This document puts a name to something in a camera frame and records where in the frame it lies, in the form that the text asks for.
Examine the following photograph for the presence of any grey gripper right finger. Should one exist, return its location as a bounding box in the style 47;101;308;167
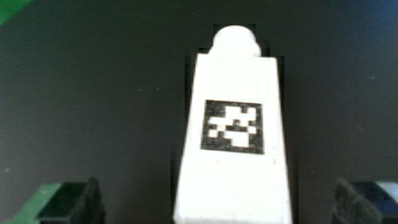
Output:
333;180;398;224

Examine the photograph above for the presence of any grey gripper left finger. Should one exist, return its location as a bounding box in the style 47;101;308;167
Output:
8;178;107;224

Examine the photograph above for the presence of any white table leg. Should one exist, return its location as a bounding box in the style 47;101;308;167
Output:
175;25;294;224

